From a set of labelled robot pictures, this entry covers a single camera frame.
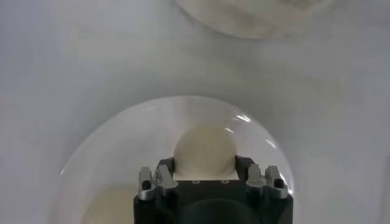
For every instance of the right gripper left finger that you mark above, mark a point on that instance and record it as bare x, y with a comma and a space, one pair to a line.
163, 179

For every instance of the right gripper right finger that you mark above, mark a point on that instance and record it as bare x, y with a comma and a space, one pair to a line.
256, 178

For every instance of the white steamed baozi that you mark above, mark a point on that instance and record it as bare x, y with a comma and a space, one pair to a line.
109, 207
205, 152

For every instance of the white round plate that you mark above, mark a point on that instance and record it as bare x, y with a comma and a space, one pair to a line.
137, 137

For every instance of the cream electric cooking pot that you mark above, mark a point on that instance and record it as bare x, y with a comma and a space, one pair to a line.
256, 18

